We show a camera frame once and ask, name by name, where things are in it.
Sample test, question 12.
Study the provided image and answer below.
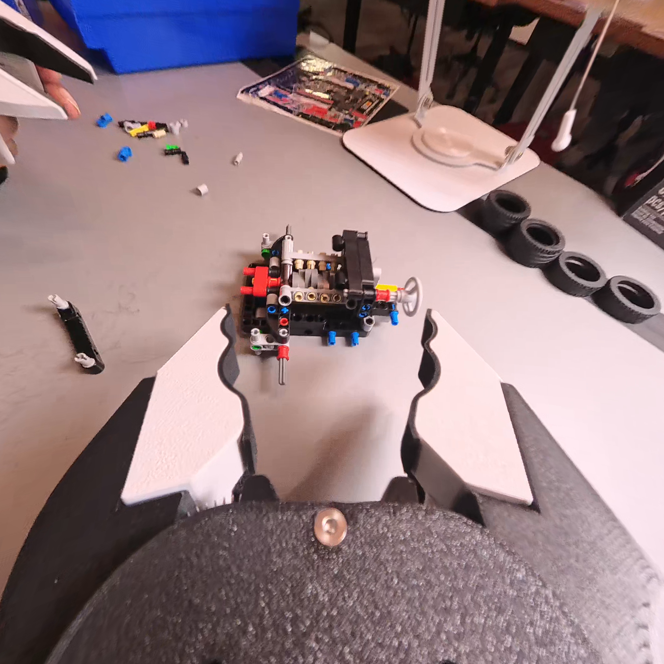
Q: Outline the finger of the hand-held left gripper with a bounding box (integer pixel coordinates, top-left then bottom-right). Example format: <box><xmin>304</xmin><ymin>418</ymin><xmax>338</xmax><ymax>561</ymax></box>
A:
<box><xmin>0</xmin><ymin>52</ymin><xmax>69</xmax><ymax>121</ymax></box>
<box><xmin>0</xmin><ymin>2</ymin><xmax>98</xmax><ymax>85</ymax></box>

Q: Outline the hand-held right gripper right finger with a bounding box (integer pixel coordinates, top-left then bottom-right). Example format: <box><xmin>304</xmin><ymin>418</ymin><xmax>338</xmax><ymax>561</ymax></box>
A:
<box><xmin>401</xmin><ymin>308</ymin><xmax>536</xmax><ymax>509</ymax></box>

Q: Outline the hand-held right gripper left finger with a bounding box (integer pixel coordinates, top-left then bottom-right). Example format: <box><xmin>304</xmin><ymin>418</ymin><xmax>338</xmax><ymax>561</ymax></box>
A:
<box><xmin>121</xmin><ymin>305</ymin><xmax>257</xmax><ymax>508</ymax></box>

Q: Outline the black lego beam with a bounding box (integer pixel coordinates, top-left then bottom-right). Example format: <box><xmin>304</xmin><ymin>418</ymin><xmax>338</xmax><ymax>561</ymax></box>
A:
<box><xmin>54</xmin><ymin>301</ymin><xmax>105</xmax><ymax>374</ymax></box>

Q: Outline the lego car chassis assembly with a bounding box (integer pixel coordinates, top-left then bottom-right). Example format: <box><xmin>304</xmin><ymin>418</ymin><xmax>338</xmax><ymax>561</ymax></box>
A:
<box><xmin>241</xmin><ymin>224</ymin><xmax>423</xmax><ymax>386</ymax></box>

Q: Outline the pile of small lego pieces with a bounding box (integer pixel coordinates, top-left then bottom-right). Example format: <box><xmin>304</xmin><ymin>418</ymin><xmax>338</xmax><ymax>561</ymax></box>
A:
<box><xmin>96</xmin><ymin>113</ymin><xmax>190</xmax><ymax>166</ymax></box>

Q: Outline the black lego set box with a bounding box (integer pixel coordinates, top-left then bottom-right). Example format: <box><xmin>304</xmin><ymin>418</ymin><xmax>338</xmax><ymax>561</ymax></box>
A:
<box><xmin>622</xmin><ymin>176</ymin><xmax>664</xmax><ymax>242</ymax></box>

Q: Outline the person's left hand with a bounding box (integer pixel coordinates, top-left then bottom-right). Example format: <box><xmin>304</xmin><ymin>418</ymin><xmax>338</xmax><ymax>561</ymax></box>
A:
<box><xmin>39</xmin><ymin>67</ymin><xmax>82</xmax><ymax>120</ymax></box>

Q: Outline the blue plastic bin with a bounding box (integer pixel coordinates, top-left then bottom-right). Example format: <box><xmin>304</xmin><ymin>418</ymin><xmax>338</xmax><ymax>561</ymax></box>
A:
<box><xmin>49</xmin><ymin>0</ymin><xmax>301</xmax><ymax>74</ymax></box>

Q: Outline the holographic sticker sheet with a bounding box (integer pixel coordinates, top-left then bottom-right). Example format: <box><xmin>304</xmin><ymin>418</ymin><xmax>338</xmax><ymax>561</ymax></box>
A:
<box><xmin>237</xmin><ymin>54</ymin><xmax>400</xmax><ymax>137</ymax></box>

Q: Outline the wooden shelf board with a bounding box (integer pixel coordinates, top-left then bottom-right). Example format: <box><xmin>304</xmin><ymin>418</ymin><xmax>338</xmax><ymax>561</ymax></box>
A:
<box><xmin>469</xmin><ymin>0</ymin><xmax>664</xmax><ymax>53</ymax></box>

